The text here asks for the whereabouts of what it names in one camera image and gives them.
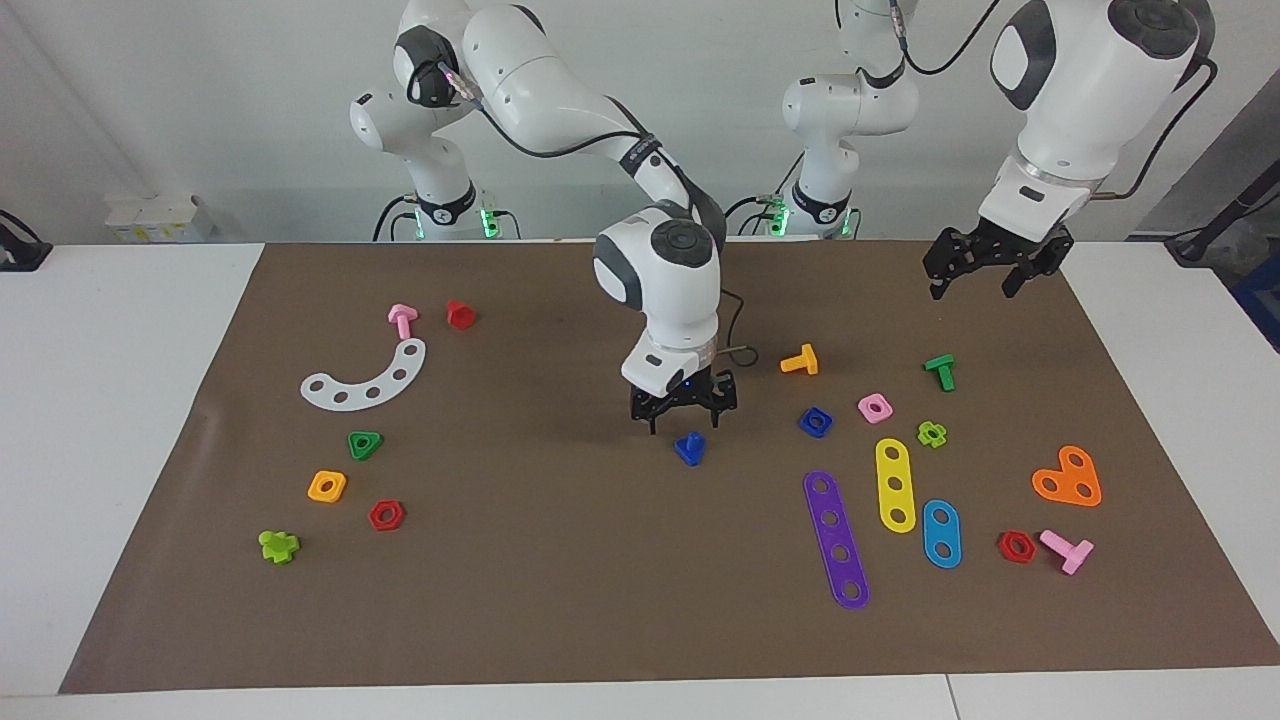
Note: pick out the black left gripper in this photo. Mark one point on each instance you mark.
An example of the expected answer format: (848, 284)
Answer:
(1000, 245)

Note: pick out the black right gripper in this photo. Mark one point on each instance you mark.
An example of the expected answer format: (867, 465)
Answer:
(680, 398)

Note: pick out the blue triangular-head plastic bolt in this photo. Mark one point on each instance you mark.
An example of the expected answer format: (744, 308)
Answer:
(690, 449)

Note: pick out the blue square plastic nut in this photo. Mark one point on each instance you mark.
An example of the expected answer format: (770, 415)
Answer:
(803, 425)

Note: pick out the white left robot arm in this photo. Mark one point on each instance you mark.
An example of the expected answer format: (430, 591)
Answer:
(1080, 100)

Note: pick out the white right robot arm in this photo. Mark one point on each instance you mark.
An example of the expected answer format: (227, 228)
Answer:
(660, 290)

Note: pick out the green plastic bolt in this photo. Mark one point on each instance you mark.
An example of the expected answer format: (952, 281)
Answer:
(940, 368)

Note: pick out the orange plastic bolt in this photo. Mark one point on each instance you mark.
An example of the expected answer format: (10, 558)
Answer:
(800, 362)

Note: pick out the pink square plastic nut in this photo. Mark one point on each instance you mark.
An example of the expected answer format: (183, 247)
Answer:
(886, 415)

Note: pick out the green cross-shaped plastic nut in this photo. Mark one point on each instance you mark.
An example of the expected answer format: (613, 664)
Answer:
(921, 436)

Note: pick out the brown table mat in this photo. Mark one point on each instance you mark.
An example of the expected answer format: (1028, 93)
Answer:
(600, 580)

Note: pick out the purple four-hole plastic strip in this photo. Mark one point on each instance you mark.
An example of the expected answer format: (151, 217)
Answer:
(836, 536)

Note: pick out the yellow three-hole plastic strip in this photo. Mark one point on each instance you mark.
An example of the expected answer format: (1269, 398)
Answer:
(893, 470)

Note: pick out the black stand leg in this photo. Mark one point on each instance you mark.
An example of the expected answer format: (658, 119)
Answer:
(1215, 230)

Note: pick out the red hexagonal-head plastic bolt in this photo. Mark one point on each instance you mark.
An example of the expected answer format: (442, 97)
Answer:
(460, 315)

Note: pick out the blue two-hole plastic strip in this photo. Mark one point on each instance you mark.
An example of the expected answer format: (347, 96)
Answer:
(941, 533)

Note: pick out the red hexagonal plastic nut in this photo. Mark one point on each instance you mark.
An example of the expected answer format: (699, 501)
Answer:
(374, 517)
(1004, 548)

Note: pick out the blue crate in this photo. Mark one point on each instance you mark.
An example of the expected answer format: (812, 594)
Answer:
(1262, 295)

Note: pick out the pink plastic bolt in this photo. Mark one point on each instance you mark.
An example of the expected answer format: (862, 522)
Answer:
(402, 318)
(1068, 550)

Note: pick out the white curved five-hole plate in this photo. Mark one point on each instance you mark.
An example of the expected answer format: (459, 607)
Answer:
(385, 385)

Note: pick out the green triangular plastic nut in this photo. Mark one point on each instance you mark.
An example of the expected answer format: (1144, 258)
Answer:
(355, 437)

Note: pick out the orange square plastic nut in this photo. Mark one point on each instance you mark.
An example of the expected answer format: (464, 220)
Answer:
(314, 490)

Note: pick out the lime cross-head plastic bolt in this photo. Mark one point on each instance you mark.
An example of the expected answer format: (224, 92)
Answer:
(278, 547)

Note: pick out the white box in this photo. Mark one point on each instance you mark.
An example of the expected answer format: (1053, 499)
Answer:
(160, 218)

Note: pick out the black clamp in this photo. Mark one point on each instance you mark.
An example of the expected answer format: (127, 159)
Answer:
(20, 250)

